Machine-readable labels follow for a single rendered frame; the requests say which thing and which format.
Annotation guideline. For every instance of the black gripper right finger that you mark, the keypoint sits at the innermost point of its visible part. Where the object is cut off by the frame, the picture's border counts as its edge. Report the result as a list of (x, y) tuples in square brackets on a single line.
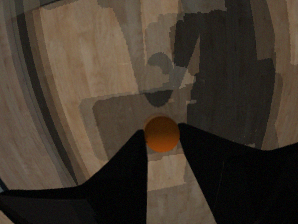
[(240, 183)]

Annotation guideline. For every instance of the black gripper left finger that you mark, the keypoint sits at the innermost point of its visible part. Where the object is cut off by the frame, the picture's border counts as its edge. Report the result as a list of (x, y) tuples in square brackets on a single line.
[(117, 194)]

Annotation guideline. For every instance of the orange-brown ball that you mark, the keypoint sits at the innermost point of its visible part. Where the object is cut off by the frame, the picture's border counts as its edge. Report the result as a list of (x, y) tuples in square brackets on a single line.
[(161, 134)]

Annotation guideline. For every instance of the translucent orange ball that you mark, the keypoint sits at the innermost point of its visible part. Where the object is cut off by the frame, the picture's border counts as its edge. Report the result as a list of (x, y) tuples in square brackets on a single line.
[(152, 117)]

